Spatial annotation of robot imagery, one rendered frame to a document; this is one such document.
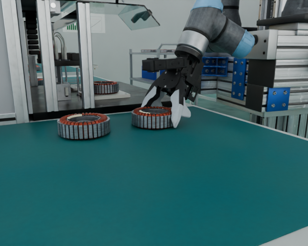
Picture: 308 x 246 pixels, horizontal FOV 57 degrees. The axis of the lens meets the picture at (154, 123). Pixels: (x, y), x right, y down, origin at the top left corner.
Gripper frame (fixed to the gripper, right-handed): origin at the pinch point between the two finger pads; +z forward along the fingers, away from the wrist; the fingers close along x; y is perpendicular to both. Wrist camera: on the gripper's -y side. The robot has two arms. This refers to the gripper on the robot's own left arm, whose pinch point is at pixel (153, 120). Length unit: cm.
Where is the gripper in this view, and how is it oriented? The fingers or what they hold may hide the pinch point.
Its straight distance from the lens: 70.6
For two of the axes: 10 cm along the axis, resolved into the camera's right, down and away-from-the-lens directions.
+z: -3.9, 9.2, -0.9
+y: 6.7, 3.5, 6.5
